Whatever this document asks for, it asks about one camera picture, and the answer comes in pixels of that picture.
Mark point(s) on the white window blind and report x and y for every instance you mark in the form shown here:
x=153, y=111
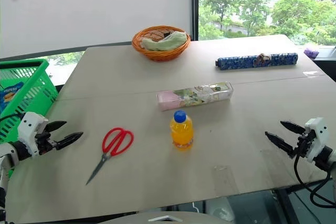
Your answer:
x=94, y=6

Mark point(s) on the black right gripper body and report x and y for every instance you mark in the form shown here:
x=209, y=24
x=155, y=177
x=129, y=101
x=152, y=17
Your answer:
x=305, y=142

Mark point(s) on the black table frame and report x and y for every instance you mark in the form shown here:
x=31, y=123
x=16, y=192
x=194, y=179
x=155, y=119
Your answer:
x=286, y=203

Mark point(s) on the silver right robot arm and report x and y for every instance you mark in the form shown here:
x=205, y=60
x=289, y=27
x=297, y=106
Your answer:
x=328, y=158

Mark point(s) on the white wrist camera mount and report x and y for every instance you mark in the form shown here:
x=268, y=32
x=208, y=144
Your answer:
x=319, y=134
x=29, y=124

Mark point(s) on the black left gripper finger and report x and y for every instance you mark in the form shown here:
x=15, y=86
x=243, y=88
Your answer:
x=69, y=138
x=56, y=125

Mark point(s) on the black window frame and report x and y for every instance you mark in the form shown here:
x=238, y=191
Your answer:
x=194, y=6

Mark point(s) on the brown ribbon bow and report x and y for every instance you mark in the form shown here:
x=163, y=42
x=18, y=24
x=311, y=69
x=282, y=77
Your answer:
x=262, y=58

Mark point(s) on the blue snack packet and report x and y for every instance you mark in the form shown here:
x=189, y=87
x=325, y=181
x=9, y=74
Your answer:
x=9, y=95

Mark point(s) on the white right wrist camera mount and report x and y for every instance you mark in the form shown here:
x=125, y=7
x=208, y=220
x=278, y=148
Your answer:
x=319, y=134

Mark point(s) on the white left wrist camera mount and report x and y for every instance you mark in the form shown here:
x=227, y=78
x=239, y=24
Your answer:
x=29, y=124

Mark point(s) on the pink printed long box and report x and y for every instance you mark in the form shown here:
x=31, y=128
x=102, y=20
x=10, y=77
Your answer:
x=194, y=95

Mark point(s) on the orange wicker basket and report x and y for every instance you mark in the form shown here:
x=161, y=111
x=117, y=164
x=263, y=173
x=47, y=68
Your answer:
x=160, y=51

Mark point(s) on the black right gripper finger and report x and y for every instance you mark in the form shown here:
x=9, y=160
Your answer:
x=281, y=142
x=292, y=127

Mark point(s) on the small purple object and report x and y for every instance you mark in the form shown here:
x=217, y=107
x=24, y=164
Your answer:
x=311, y=52

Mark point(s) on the blue patterned long roll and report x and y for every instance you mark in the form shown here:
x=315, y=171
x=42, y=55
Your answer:
x=236, y=62

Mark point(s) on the light green cloth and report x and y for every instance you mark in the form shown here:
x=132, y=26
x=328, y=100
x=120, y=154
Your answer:
x=162, y=42

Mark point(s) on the orange juice bottle blue cap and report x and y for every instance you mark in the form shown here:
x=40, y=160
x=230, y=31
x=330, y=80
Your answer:
x=181, y=134

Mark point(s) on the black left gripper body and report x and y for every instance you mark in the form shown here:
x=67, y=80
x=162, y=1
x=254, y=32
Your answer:
x=45, y=140

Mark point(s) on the green plastic shopping basket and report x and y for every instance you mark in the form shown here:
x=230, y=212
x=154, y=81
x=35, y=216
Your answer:
x=29, y=95

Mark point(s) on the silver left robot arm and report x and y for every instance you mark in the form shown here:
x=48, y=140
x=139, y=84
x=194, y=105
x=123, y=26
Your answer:
x=5, y=155

